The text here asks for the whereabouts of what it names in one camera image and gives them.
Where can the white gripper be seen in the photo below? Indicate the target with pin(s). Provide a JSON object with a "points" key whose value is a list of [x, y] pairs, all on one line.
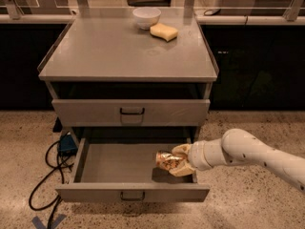
{"points": [[195, 155]]}

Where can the crushed orange soda can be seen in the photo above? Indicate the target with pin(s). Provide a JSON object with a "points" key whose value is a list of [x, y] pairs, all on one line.
{"points": [[167, 161]]}

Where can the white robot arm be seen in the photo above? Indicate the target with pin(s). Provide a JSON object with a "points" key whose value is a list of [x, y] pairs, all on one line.
{"points": [[238, 147]]}

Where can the open lower grey drawer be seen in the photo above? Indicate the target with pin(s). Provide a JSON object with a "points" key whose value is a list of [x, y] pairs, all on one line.
{"points": [[113, 172]]}

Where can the grey metal drawer cabinet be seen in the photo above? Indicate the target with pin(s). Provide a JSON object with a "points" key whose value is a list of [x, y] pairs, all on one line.
{"points": [[104, 55]]}

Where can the closed upper grey drawer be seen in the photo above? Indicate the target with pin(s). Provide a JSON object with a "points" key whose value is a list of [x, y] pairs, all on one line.
{"points": [[131, 112]]}

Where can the blue power adapter box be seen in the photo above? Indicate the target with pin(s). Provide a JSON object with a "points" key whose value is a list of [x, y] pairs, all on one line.
{"points": [[66, 146]]}

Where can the yellow sponge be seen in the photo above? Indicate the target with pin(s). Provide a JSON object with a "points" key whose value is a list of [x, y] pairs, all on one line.
{"points": [[163, 31]]}

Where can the white ceramic bowl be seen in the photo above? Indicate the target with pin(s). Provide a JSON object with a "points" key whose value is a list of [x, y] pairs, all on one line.
{"points": [[145, 17]]}

